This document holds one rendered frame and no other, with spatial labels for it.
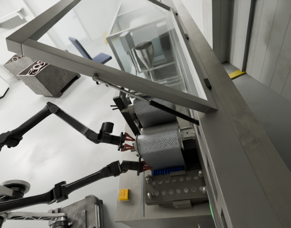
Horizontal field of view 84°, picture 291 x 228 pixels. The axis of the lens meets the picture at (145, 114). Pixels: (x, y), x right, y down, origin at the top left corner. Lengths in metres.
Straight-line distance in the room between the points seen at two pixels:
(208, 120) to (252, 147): 0.26
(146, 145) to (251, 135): 0.51
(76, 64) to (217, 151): 0.40
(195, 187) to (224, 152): 0.65
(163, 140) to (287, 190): 0.53
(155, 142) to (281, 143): 1.88
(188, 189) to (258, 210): 0.69
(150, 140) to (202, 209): 0.53
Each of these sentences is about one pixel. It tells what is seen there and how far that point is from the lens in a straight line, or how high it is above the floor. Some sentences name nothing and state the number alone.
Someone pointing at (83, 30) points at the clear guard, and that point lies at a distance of 0.60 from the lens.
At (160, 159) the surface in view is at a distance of 1.04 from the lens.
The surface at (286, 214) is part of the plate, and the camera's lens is 0.66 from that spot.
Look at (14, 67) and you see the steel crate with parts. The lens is 7.43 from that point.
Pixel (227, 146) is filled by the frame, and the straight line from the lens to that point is 0.47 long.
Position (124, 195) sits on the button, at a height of 0.92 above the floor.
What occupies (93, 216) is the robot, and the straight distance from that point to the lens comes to 2.20.
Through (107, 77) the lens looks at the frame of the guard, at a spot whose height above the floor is 1.87.
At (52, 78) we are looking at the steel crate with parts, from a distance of 4.86.
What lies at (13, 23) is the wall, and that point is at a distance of 8.19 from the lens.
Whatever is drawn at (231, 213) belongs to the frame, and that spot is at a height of 1.65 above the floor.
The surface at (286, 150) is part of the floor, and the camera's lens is 2.51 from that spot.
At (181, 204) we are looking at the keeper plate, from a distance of 1.08.
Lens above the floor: 2.06
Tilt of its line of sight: 44 degrees down
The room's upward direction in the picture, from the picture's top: 25 degrees counter-clockwise
